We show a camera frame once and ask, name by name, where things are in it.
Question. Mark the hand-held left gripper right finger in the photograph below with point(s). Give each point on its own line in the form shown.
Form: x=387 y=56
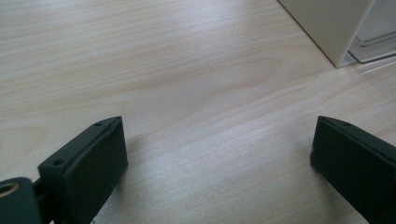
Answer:
x=358 y=161

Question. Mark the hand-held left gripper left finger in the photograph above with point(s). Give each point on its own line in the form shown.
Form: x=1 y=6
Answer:
x=84 y=168

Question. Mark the clear plastic tray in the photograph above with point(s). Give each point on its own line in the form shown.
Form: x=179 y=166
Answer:
x=373 y=46

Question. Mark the white box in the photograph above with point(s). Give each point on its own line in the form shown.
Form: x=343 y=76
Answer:
x=330 y=25

